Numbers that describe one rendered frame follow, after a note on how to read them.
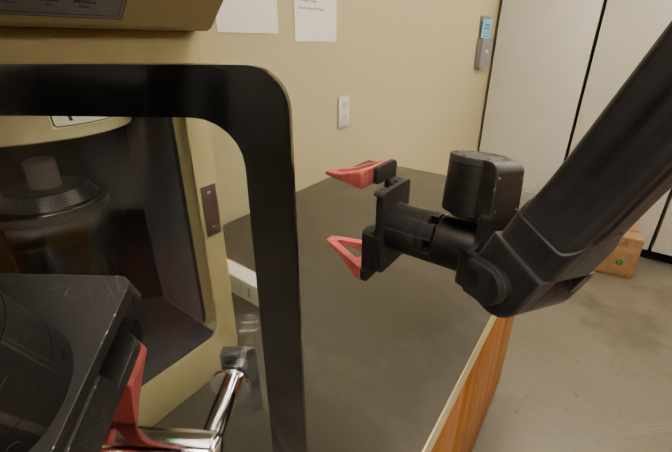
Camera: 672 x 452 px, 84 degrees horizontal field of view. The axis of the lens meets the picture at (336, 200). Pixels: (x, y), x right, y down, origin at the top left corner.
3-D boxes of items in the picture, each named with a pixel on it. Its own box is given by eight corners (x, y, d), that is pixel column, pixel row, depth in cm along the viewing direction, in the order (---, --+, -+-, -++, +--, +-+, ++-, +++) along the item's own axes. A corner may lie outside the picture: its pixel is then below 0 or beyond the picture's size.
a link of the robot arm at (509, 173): (495, 315, 30) (563, 298, 34) (526, 179, 27) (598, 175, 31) (409, 254, 41) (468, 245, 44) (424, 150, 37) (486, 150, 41)
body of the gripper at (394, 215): (397, 174, 46) (456, 187, 41) (392, 247, 49) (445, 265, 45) (369, 190, 41) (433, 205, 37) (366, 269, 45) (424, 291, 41)
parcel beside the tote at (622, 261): (558, 263, 255) (568, 226, 244) (559, 242, 281) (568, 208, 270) (631, 280, 237) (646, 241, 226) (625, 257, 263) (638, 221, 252)
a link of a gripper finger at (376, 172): (343, 148, 49) (408, 160, 44) (343, 198, 52) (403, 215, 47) (311, 160, 44) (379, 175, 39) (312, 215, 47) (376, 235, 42)
